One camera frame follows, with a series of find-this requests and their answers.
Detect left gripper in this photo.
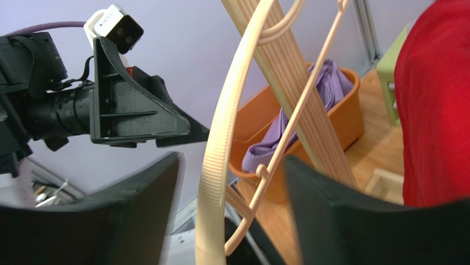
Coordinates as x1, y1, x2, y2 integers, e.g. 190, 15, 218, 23
27, 36, 176, 144

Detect orange plastic basket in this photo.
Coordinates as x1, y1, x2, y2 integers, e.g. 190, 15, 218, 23
228, 62, 365, 205

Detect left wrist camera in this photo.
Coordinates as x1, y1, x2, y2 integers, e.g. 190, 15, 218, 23
83, 4, 144, 67

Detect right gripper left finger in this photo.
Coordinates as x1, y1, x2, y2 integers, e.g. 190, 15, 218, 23
1, 152, 180, 264

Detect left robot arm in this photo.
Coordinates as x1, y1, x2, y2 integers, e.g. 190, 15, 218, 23
1, 32, 209, 178

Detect red garment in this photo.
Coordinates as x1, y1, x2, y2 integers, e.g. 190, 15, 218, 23
394, 1, 469, 207

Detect green box with jar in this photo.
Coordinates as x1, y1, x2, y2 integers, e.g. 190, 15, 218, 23
376, 26, 408, 126

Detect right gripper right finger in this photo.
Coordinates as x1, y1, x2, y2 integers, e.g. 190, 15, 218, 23
284, 155, 469, 264

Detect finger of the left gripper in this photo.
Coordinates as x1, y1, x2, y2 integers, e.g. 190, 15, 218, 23
110, 106, 211, 149

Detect beige wooden hanger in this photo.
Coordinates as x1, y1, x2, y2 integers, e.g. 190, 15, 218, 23
194, 0, 351, 265

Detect wooden clothes rack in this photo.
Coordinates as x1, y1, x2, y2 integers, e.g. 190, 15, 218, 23
220, 0, 404, 205

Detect purple trousers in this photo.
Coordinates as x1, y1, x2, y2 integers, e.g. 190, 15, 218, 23
242, 59, 354, 173

